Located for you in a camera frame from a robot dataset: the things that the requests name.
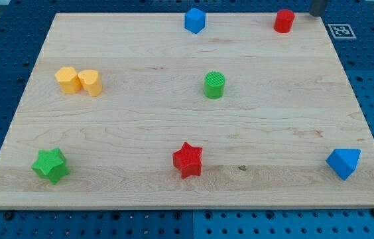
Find green cylinder block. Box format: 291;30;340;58
204;71;225;99

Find grey cylindrical pusher tip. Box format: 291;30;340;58
308;0;328;17

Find green star block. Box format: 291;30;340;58
31;147;70;185

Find yellow heart block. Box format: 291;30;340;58
78;69;103;97

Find red cylinder block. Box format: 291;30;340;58
273;9;295;33

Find blue cube block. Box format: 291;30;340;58
184;8;206;34

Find yellow pentagon block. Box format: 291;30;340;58
55;67;82;94

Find white fiducial marker tag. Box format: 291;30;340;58
328;23;356;39

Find blue triangle block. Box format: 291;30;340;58
326;148;361;181

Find red star block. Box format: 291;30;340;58
172;142;203;179

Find wooden board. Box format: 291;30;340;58
0;13;374;210

